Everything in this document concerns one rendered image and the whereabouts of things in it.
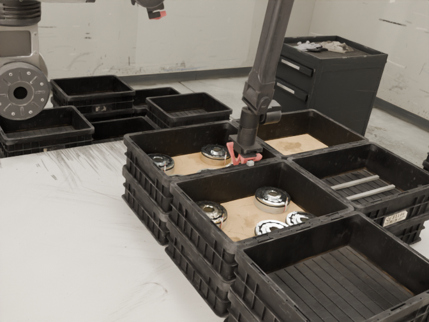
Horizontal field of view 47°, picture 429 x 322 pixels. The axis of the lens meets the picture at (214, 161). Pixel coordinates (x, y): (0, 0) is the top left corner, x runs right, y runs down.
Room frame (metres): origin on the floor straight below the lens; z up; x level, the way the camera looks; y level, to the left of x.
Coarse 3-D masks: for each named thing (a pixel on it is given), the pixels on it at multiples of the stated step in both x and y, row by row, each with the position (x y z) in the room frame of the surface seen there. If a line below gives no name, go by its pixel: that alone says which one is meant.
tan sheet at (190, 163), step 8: (200, 152) 1.51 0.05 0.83; (176, 160) 1.43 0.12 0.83; (184, 160) 1.43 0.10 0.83; (192, 160) 1.44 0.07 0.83; (200, 160) 1.45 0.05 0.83; (176, 168) 1.37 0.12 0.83; (184, 168) 1.38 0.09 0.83; (192, 168) 1.39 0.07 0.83; (200, 168) 1.40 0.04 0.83; (216, 168) 1.41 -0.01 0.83
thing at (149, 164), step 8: (168, 128) 1.44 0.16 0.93; (176, 128) 1.45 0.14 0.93; (184, 128) 1.47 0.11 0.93; (128, 136) 1.35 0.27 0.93; (128, 144) 1.31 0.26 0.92; (136, 144) 1.30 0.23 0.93; (136, 152) 1.27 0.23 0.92; (272, 152) 1.38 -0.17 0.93; (144, 160) 1.22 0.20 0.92; (152, 160) 1.22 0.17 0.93; (264, 160) 1.32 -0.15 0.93; (272, 160) 1.32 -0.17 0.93; (152, 168) 1.19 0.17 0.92; (224, 168) 1.23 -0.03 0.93; (232, 168) 1.24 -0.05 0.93; (160, 176) 1.15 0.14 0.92; (168, 176) 1.14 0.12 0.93; (176, 176) 1.15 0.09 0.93; (184, 176) 1.15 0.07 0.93; (192, 176) 1.16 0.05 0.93; (168, 184) 1.12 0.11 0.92
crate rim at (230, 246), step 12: (240, 168) 1.25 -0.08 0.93; (252, 168) 1.26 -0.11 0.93; (180, 180) 1.13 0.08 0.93; (192, 180) 1.14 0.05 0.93; (312, 180) 1.23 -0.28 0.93; (180, 192) 1.07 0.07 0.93; (192, 204) 1.02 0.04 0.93; (348, 204) 1.13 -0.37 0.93; (204, 216) 0.98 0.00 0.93; (324, 216) 1.05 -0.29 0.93; (204, 228) 0.96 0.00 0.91; (216, 228) 0.94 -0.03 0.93; (288, 228) 0.98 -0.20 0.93; (216, 240) 0.92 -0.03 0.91; (228, 240) 0.90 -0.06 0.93; (240, 240) 0.90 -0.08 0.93; (252, 240) 0.91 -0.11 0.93
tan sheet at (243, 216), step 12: (228, 204) 1.20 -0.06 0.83; (240, 204) 1.21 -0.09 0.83; (252, 204) 1.22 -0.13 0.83; (228, 216) 1.14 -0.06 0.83; (240, 216) 1.15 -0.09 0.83; (252, 216) 1.16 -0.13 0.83; (264, 216) 1.17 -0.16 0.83; (276, 216) 1.18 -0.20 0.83; (228, 228) 1.09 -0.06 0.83; (240, 228) 1.09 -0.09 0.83; (252, 228) 1.10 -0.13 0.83
